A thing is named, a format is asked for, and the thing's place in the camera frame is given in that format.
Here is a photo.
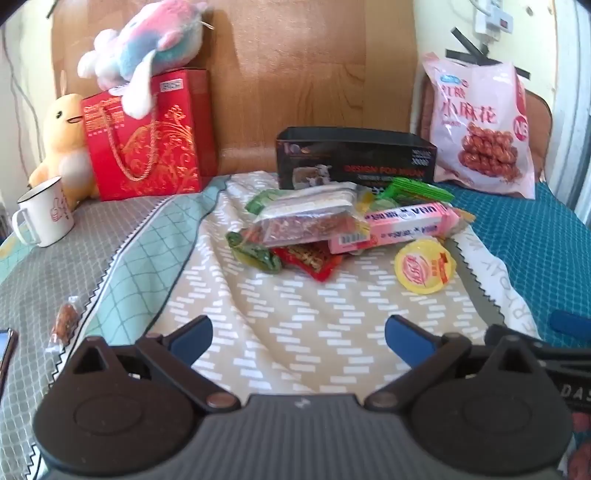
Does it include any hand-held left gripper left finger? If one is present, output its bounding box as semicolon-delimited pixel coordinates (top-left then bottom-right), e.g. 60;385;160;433
62;315;242;413

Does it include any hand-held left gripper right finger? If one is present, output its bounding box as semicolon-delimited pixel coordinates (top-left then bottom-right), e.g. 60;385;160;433
365;315;542;413

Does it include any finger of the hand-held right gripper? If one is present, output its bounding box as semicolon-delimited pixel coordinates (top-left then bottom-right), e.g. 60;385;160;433
485;324;591;370
549;310;591;339

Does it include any yellow jelly cup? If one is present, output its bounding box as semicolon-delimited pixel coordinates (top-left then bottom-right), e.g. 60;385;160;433
394;239;458;295

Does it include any dark green packet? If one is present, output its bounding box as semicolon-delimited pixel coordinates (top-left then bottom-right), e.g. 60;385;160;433
225;230;283;274

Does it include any long pink snack packet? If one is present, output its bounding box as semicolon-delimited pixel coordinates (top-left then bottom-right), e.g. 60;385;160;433
329;203;463;256

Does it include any red snack packet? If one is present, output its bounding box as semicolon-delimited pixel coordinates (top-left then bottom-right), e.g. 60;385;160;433
271;242;346;282

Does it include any yellow green candy packet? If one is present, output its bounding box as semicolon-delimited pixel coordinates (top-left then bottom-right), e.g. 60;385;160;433
353;190;376;215

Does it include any bright green snack packet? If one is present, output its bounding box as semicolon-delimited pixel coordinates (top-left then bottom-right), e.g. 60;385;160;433
373;178;455;206

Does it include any pale green cake packet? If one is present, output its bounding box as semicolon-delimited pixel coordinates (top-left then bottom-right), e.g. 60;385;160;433
245;188;278;215

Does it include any clear packet of brown snack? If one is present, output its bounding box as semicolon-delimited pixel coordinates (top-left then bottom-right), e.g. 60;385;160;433
250;208;370;247

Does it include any clear packet of pale snack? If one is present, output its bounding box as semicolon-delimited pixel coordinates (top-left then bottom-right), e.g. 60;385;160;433
259;182;360;217

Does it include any black tin box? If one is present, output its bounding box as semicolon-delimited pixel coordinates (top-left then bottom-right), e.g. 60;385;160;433
276;127;438;191

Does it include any person's right hand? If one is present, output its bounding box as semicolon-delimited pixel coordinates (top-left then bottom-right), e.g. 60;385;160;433
570;414;591;480

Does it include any teal checked cloth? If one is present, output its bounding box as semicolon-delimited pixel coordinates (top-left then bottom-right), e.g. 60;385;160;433
436;180;591;342

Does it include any small brown candy packet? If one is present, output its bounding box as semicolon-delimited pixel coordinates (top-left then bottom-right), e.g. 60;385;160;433
46;295;84;354

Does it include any red gift box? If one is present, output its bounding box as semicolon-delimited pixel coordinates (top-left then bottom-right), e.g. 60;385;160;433
81;69;218;201

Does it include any smartphone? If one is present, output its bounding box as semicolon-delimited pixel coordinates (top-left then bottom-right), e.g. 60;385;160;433
0;329;19;398

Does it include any white enamel mug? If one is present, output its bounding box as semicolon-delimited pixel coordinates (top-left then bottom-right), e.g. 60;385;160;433
11;176;75;247

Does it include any large pink snack bag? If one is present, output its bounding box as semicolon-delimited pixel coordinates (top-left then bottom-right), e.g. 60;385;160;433
422;52;536;200

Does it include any yellow duck plush toy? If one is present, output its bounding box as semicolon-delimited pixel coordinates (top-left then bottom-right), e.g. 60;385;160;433
28;74;100;201

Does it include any pastel rainbow plush toy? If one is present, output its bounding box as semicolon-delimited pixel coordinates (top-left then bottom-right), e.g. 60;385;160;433
77;0;208;118

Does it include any white power strip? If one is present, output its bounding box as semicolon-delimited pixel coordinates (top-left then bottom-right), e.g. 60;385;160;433
473;0;497;35

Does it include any wood grain wall panel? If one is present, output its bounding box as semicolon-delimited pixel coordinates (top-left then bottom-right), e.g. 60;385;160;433
50;0;419;178

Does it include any dark wall cable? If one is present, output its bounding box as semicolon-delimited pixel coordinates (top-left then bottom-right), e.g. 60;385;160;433
2;28;42;125

